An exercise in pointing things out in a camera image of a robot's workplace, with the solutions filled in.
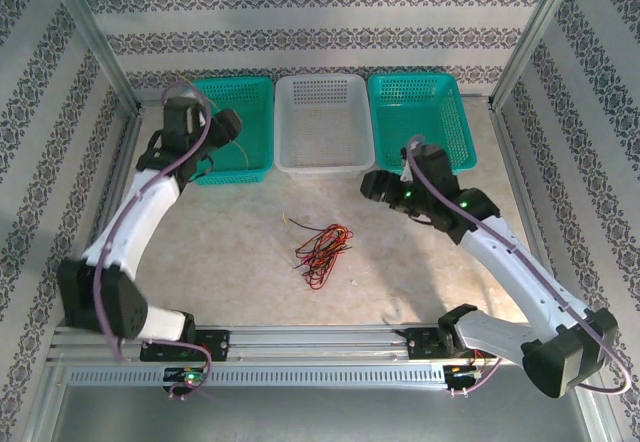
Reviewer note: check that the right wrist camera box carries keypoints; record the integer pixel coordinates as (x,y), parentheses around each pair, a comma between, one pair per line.
(407,167)

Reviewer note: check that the teal plastic basket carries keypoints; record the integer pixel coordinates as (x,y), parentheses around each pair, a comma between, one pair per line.
(420,107)
(250,112)

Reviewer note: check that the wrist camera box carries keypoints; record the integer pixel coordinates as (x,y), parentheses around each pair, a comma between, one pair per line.
(198,119)
(407,167)

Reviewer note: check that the aluminium frame post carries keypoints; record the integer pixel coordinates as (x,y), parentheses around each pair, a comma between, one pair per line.
(97,37)
(529,37)

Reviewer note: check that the aluminium mounting rail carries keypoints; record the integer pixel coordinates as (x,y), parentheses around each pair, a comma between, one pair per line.
(320,342)

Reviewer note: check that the grey metal sheet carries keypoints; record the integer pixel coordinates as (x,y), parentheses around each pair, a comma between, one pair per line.
(320,417)

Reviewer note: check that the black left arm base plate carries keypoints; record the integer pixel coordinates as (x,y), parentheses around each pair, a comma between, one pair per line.
(215,344)

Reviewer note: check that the aluminium side rail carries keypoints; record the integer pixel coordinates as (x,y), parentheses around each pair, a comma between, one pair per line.
(505,132)
(119,182)

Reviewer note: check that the white plastic basket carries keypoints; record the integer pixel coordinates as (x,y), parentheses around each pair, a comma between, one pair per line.
(325,127)

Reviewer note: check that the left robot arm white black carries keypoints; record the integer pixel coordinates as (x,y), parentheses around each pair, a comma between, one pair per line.
(130,222)

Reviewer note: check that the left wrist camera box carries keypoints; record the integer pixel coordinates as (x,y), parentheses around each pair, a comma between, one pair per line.
(198,119)

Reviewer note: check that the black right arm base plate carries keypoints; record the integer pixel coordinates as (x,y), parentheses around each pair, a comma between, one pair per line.
(420,344)

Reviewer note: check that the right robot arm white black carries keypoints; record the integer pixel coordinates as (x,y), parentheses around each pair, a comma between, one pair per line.
(505,267)

